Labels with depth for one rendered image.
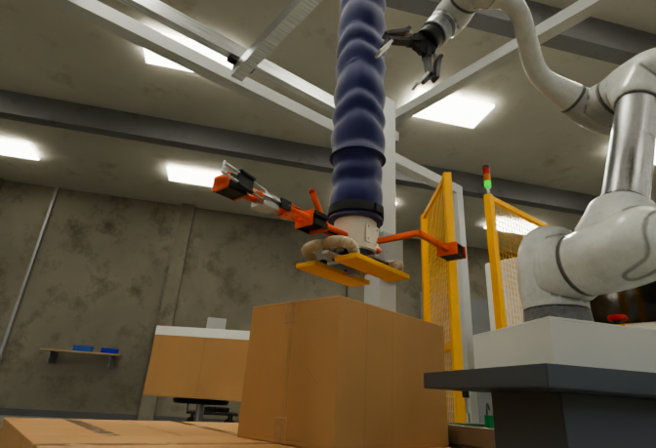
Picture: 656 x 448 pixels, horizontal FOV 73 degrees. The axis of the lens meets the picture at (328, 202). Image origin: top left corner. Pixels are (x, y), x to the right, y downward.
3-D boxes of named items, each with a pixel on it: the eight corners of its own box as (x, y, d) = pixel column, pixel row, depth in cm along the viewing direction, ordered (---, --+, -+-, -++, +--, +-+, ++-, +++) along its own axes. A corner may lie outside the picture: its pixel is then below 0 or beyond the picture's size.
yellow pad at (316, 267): (350, 287, 188) (351, 275, 190) (370, 284, 182) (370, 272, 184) (295, 268, 165) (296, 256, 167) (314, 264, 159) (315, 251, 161)
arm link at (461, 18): (419, 27, 140) (441, -5, 129) (441, 7, 148) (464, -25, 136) (444, 50, 140) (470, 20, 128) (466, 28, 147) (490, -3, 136)
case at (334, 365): (357, 434, 176) (360, 331, 192) (449, 446, 151) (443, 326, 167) (235, 436, 136) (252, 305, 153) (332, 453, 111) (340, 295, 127)
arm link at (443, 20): (422, 28, 139) (413, 36, 136) (437, 6, 131) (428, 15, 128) (443, 47, 139) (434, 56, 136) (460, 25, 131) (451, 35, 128)
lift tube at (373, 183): (357, 235, 191) (363, 49, 232) (394, 223, 174) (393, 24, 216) (316, 222, 178) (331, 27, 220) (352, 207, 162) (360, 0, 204)
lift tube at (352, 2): (359, 179, 203) (365, -16, 253) (397, 160, 186) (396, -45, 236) (317, 160, 190) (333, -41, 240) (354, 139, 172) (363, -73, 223)
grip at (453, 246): (446, 262, 182) (446, 250, 184) (467, 259, 177) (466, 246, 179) (436, 256, 176) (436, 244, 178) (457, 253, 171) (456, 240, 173)
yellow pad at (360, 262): (388, 282, 177) (389, 269, 179) (410, 279, 171) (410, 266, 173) (334, 261, 154) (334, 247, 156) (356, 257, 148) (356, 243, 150)
